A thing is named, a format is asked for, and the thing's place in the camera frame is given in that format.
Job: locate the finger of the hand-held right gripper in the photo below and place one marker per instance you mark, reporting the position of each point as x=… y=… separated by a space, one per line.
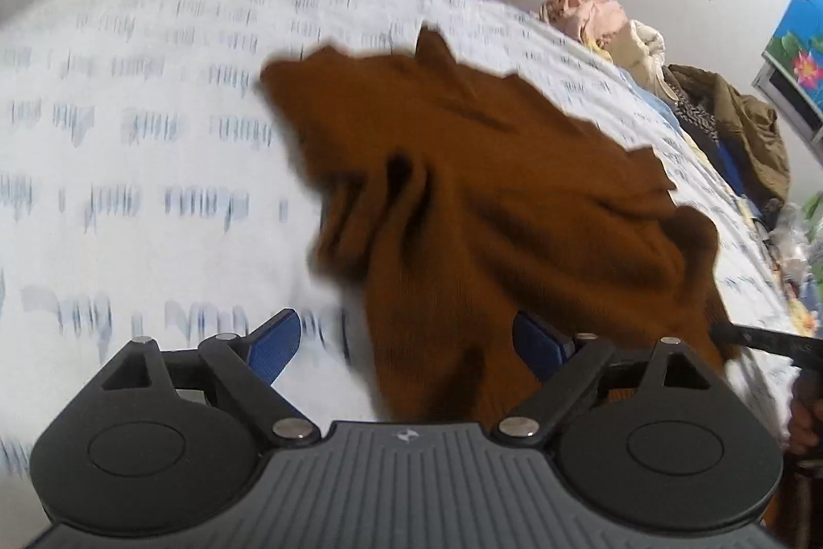
x=771 y=342

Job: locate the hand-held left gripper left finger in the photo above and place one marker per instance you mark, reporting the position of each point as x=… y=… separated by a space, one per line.
x=276 y=343

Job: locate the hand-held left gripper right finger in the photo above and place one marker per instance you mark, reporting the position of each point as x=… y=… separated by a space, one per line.
x=537 y=346

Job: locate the brown knit garment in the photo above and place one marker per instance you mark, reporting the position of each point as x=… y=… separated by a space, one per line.
x=514 y=189

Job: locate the clear crumpled plastic bag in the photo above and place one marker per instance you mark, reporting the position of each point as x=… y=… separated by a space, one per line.
x=794 y=234

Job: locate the olive green jacket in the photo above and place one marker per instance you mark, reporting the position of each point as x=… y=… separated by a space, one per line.
x=749 y=131

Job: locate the black white patterned cloth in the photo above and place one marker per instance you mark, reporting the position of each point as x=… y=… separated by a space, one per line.
x=694 y=115

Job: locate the white script-printed bedspread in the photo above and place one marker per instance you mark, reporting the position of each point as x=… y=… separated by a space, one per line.
x=148 y=137

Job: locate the grey framed screen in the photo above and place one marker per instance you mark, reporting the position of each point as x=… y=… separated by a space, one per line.
x=781 y=92

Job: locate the light blue cloth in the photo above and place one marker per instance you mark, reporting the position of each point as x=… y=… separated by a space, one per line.
x=659 y=102

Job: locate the cream crumpled cloth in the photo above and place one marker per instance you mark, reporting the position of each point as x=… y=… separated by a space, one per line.
x=636 y=50

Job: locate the pink crumpled cloth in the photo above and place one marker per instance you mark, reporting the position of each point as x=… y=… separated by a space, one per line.
x=582 y=12

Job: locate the colourful floral wall poster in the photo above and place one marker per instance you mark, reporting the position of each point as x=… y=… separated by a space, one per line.
x=800 y=28

